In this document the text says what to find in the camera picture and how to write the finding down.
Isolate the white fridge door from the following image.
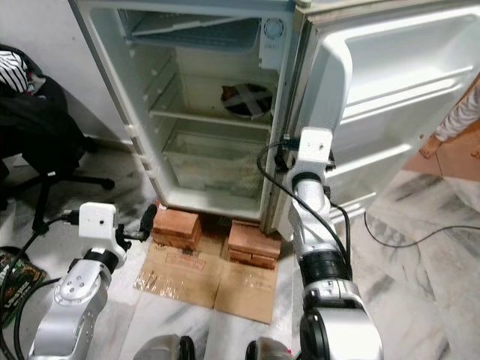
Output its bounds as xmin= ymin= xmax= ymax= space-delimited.
xmin=268 ymin=0 xmax=480 ymax=242

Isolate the glass fridge shelf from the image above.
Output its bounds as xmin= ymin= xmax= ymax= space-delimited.
xmin=148 ymin=103 xmax=277 ymax=134

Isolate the red brick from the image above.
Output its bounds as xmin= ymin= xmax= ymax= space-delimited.
xmin=226 ymin=220 xmax=284 ymax=271
xmin=151 ymin=205 xmax=205 ymax=254

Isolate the brown cardboard sheet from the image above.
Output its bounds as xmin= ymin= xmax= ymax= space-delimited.
xmin=133 ymin=238 xmax=280 ymax=326

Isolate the clear crisper drawer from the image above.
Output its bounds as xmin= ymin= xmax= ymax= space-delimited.
xmin=160 ymin=122 xmax=273 ymax=205

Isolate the black office chair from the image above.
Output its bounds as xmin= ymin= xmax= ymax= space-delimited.
xmin=0 ymin=43 xmax=119 ymax=235

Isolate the grey robot left leg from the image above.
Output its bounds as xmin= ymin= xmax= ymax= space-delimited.
xmin=130 ymin=335 xmax=194 ymax=360

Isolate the green Long Jack box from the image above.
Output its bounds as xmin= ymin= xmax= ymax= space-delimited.
xmin=0 ymin=246 xmax=26 ymax=329

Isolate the black clothes pile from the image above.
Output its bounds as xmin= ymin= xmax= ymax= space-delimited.
xmin=0 ymin=75 xmax=92 ymax=185

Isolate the white freezer compartment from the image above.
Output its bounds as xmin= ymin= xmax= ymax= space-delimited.
xmin=120 ymin=9 xmax=273 ymax=55

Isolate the black white striped cloth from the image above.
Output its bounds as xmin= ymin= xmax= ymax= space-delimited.
xmin=0 ymin=47 xmax=47 ymax=96

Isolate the white thermostat dial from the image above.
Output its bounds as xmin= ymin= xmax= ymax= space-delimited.
xmin=259 ymin=16 xmax=288 ymax=74

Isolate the person leg with bare foot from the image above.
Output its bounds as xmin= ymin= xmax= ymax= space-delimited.
xmin=418 ymin=73 xmax=480 ymax=160

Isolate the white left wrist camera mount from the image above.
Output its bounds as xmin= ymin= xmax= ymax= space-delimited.
xmin=78 ymin=202 xmax=122 ymax=257

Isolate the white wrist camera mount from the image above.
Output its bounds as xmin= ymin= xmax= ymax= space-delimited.
xmin=78 ymin=202 xmax=122 ymax=257
xmin=295 ymin=127 xmax=336 ymax=179

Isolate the black left wrist camera cable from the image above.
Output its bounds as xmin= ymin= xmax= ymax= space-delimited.
xmin=0 ymin=211 xmax=83 ymax=360

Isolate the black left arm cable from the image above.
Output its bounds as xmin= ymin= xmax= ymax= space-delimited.
xmin=11 ymin=277 xmax=72 ymax=360

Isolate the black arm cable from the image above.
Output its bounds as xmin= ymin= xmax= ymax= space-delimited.
xmin=254 ymin=135 xmax=355 ymax=280
xmin=11 ymin=277 xmax=72 ymax=360

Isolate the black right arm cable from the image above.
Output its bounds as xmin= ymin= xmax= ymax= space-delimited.
xmin=254 ymin=135 xmax=355 ymax=280

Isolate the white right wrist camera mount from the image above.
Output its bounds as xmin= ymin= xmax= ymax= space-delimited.
xmin=295 ymin=127 xmax=336 ymax=179

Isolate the thin black floor cable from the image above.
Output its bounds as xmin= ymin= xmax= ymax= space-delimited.
xmin=362 ymin=210 xmax=480 ymax=250

